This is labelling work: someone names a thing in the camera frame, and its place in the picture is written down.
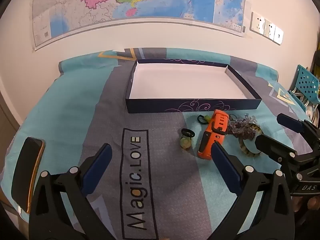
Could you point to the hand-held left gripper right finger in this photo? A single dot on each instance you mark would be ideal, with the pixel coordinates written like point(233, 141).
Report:
point(225, 166)

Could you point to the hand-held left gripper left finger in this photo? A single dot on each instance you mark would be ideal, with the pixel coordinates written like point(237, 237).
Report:
point(97, 170)

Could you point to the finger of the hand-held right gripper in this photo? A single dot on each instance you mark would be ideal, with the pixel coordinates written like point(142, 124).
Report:
point(270, 146)
point(290, 123)

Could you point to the tortoiseshell bangle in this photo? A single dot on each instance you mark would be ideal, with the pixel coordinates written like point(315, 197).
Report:
point(243, 147)

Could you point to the navy patterned cardboard box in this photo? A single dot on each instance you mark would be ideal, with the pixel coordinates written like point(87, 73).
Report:
point(155, 106)

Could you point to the person's right hand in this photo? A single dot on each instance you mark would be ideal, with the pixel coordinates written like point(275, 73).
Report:
point(298, 203)

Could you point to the teal perforated basket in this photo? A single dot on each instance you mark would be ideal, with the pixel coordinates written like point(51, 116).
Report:
point(306, 80)

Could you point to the teal and grey printed bedsheet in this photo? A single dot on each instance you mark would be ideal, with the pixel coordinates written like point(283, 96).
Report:
point(75, 105)

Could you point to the black smartphone with gold edge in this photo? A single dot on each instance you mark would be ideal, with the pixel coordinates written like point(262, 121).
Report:
point(25, 170)

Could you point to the white wall socket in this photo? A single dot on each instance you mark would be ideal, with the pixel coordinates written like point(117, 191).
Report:
point(257, 22)
point(278, 35)
point(269, 28)

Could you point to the colourful wall map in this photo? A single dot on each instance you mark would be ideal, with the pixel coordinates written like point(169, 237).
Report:
point(150, 0)

